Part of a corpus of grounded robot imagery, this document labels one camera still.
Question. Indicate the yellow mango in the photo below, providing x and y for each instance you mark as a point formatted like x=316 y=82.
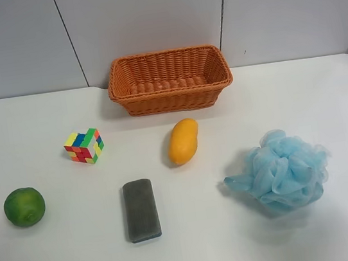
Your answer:
x=183 y=141

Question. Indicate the orange woven basket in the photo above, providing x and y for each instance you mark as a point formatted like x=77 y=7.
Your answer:
x=179 y=79

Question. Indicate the green lemon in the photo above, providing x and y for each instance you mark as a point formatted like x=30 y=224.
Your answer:
x=24 y=207

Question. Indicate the grey board eraser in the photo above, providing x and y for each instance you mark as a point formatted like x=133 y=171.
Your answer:
x=140 y=209

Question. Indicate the colourful puzzle cube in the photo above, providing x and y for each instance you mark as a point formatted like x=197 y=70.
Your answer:
x=84 y=148

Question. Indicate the blue mesh bath sponge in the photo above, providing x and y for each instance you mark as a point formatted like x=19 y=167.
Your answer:
x=284 y=173

